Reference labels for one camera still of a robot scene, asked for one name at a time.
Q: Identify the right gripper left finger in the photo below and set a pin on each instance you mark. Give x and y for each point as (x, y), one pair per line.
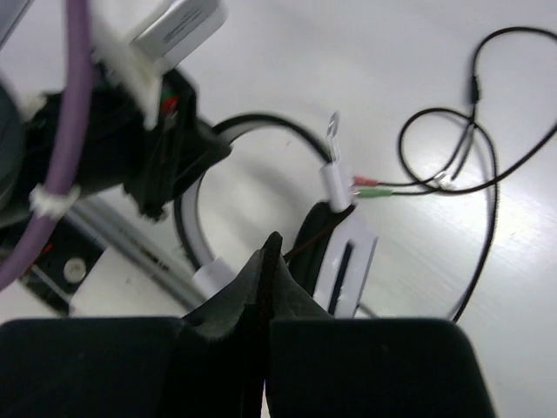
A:
(227, 348)

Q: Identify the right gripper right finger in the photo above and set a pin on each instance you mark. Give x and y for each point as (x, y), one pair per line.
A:
(280, 298)

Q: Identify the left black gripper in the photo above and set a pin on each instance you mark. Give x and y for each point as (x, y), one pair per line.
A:
(153, 166)

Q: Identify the white black headphones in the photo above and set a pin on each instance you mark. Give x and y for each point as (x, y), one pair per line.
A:
(333, 250)

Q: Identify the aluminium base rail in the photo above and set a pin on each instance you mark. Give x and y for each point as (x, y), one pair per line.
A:
(97, 264)

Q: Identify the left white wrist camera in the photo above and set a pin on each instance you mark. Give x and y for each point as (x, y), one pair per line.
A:
(155, 46)

